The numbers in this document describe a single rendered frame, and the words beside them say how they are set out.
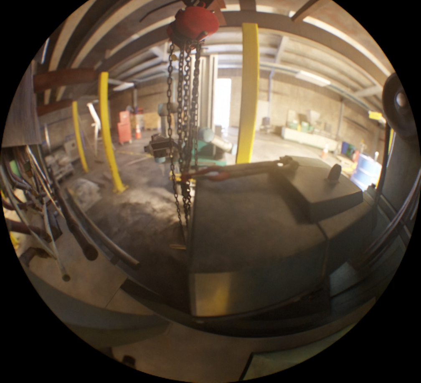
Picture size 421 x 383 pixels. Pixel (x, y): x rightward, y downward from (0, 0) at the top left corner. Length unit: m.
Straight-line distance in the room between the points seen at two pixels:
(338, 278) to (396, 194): 0.57
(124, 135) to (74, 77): 3.50
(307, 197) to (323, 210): 0.06
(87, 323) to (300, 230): 0.31
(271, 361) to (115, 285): 0.46
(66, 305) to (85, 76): 2.09
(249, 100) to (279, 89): 9.06
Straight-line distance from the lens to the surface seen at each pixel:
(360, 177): 3.55
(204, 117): 1.55
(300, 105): 10.14
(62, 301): 0.15
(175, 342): 0.43
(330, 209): 0.35
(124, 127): 5.00
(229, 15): 1.17
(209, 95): 1.51
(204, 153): 1.55
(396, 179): 0.87
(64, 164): 3.78
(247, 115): 0.77
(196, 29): 0.47
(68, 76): 2.06
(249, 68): 0.83
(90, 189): 2.08
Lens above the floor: 1.01
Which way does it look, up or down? 27 degrees down
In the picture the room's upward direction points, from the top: 2 degrees clockwise
